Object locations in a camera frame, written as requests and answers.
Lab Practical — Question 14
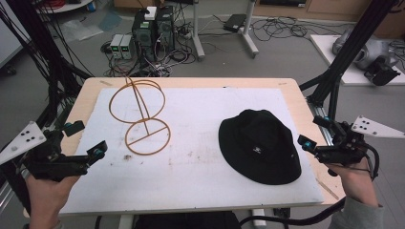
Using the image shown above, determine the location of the person's left hand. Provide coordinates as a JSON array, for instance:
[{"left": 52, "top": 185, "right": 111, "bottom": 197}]
[{"left": 25, "top": 173, "right": 81, "bottom": 229}]

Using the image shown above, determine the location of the blue sheet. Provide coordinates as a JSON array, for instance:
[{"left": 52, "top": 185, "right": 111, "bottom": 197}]
[{"left": 97, "top": 10, "right": 124, "bottom": 32}]

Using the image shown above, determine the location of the thick black hose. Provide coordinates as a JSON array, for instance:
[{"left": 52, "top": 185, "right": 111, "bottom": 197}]
[{"left": 239, "top": 197, "right": 348, "bottom": 228}]

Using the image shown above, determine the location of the white stand leg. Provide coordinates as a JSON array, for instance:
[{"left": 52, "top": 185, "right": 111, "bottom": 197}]
[
  {"left": 190, "top": 0, "right": 206, "bottom": 62},
  {"left": 239, "top": 0, "right": 260, "bottom": 59}
]

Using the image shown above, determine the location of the silver aluminium rail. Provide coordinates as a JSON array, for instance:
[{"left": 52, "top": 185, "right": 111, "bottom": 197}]
[{"left": 306, "top": 97, "right": 336, "bottom": 148}]

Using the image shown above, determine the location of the white table leg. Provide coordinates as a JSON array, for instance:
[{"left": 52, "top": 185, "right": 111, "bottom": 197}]
[{"left": 117, "top": 214, "right": 135, "bottom": 229}]

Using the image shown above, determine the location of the round white table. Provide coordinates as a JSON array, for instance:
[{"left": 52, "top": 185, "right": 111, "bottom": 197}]
[{"left": 35, "top": 0, "right": 94, "bottom": 14}]

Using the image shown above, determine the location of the wooden ring hat stand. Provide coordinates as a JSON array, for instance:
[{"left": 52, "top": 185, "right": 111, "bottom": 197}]
[{"left": 108, "top": 76, "right": 172, "bottom": 156}]

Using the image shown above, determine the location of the clear plastic sheet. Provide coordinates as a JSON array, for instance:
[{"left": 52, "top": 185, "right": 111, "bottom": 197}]
[{"left": 59, "top": 18, "right": 103, "bottom": 43}]

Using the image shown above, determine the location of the white floor platform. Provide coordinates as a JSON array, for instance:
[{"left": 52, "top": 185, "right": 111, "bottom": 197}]
[{"left": 309, "top": 33, "right": 405, "bottom": 87}]

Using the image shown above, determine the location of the black device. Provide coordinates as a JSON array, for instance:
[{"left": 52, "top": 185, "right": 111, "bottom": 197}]
[{"left": 363, "top": 61, "right": 402, "bottom": 87}]

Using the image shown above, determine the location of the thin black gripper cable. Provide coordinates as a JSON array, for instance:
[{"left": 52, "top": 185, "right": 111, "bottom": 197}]
[{"left": 362, "top": 142, "right": 382, "bottom": 182}]

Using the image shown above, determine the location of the tangle of black floor cables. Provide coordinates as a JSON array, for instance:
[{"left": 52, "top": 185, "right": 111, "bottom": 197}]
[{"left": 250, "top": 16, "right": 346, "bottom": 43}]

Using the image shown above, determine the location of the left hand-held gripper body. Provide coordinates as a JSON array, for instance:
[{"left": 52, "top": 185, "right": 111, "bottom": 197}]
[{"left": 0, "top": 120, "right": 91, "bottom": 183}]

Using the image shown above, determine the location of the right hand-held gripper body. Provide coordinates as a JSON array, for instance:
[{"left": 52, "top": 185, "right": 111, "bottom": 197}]
[{"left": 315, "top": 114, "right": 405, "bottom": 167}]

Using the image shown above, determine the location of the black computer tower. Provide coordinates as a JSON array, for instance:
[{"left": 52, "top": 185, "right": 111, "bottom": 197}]
[
  {"left": 155, "top": 5, "right": 177, "bottom": 54},
  {"left": 131, "top": 10, "right": 158, "bottom": 63}
]

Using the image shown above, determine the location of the white foam mat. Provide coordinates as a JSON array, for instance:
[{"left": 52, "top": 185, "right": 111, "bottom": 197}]
[{"left": 58, "top": 87, "right": 326, "bottom": 215}]

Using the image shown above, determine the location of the flat black box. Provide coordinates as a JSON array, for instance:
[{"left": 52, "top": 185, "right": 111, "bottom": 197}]
[{"left": 223, "top": 13, "right": 248, "bottom": 33}]

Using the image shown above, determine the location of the small white box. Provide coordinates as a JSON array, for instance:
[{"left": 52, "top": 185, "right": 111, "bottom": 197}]
[{"left": 143, "top": 6, "right": 158, "bottom": 22}]

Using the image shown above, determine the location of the grey rounded device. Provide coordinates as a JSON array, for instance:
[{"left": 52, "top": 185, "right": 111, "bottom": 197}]
[{"left": 331, "top": 29, "right": 399, "bottom": 72}]

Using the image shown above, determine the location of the black metal frame stand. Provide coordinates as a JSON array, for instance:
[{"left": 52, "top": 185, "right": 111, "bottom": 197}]
[
  {"left": 0, "top": 0, "right": 94, "bottom": 135},
  {"left": 299, "top": 0, "right": 400, "bottom": 122}
]

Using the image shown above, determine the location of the white cabinet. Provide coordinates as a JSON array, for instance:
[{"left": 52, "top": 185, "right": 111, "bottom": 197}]
[{"left": 0, "top": 0, "right": 26, "bottom": 70}]

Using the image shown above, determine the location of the tangle of computer cables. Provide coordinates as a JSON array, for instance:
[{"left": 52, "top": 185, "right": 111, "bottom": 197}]
[{"left": 100, "top": 30, "right": 198, "bottom": 78}]

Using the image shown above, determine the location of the grey power supply unit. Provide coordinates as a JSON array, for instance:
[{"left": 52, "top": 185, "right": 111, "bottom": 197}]
[
  {"left": 109, "top": 33, "right": 124, "bottom": 60},
  {"left": 119, "top": 33, "right": 135, "bottom": 61}
]

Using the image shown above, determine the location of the person's right hand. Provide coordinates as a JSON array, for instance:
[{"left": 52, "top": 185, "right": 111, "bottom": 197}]
[{"left": 324, "top": 156, "right": 380, "bottom": 208}]

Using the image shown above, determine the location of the black bucket hat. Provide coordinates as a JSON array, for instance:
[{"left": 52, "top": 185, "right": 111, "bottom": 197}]
[{"left": 218, "top": 109, "right": 303, "bottom": 186}]

